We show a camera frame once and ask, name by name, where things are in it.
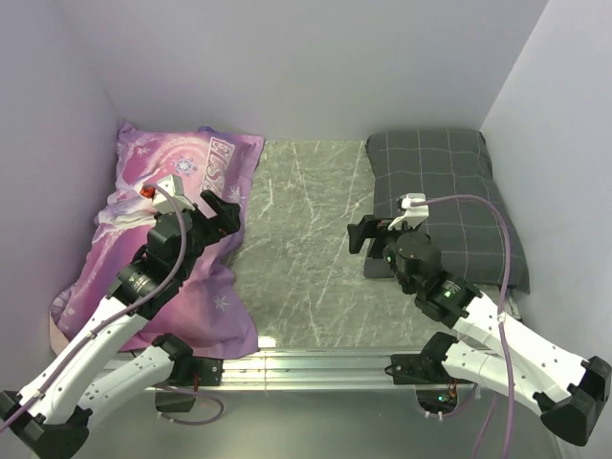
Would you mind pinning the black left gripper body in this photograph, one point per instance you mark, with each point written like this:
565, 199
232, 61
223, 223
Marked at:
206, 232

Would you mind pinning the grey plaid pillow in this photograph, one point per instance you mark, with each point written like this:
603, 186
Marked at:
453, 166

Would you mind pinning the purple printed pillowcase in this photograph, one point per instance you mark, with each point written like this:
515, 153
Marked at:
207, 314

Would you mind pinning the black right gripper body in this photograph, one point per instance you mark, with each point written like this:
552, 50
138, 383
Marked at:
385, 242

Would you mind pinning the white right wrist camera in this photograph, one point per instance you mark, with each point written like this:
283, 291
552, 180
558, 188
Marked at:
411, 212

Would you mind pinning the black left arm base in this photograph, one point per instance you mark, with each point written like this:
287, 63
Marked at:
174, 396

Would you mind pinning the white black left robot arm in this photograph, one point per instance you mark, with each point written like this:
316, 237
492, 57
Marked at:
54, 414

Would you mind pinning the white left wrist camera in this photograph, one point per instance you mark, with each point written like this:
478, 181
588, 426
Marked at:
169, 189

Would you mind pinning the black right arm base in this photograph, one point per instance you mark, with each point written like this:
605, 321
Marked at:
435, 390

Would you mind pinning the aluminium mounting rail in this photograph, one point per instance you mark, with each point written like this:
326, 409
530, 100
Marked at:
327, 369

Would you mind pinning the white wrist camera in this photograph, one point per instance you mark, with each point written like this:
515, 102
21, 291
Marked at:
169, 189
411, 212

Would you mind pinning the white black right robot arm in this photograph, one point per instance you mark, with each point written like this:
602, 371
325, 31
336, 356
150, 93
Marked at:
484, 346

